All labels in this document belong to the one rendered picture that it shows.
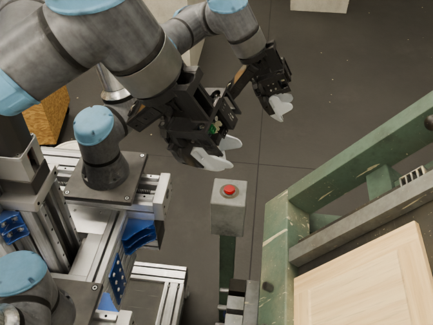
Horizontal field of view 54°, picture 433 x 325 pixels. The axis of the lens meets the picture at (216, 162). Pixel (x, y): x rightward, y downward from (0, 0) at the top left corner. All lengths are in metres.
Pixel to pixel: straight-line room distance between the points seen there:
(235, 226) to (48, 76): 1.15
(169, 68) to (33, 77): 0.14
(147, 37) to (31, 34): 0.11
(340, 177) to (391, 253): 0.37
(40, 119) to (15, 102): 2.49
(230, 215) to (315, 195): 0.29
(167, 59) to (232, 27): 0.47
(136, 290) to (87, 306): 0.97
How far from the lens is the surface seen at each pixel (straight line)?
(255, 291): 1.49
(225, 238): 1.65
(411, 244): 1.12
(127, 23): 0.44
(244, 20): 0.94
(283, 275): 1.34
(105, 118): 1.27
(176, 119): 0.55
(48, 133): 3.04
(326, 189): 1.46
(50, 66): 0.46
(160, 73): 0.47
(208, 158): 0.61
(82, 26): 0.44
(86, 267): 1.34
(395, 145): 1.35
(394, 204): 1.18
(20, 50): 0.46
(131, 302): 2.10
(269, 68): 1.00
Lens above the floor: 2.04
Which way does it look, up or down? 45 degrees down
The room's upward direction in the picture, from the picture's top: straight up
